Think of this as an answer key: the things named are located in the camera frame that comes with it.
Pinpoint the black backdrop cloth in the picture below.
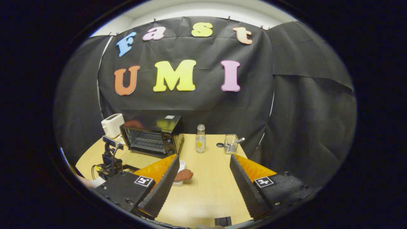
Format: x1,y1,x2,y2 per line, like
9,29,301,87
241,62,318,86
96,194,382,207
54,16,356,191

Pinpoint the wire utensil holder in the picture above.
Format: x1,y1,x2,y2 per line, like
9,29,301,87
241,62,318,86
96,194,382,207
224,134,239,154

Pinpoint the white toaster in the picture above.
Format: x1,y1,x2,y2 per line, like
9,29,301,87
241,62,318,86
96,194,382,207
101,114,125,139

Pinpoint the black cable bundle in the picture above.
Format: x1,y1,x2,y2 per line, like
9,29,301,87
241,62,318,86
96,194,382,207
91,164,105,179

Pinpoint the white food tray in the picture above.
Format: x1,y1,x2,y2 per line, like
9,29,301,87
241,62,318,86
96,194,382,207
173,160,186,187

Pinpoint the black electric oven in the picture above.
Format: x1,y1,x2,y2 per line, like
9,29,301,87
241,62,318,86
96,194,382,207
120,115,185,159

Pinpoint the brown meat piece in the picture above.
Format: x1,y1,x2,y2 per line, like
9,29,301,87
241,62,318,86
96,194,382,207
174,169,194,182

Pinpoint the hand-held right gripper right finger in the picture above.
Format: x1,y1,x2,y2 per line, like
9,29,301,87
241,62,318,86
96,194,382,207
230,154,315,222

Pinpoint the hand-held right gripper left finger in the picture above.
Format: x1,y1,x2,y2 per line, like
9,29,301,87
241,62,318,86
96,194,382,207
95,154,180,221

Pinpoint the glass bottle yellow label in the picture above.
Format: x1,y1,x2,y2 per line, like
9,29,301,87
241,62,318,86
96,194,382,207
195,124,206,154

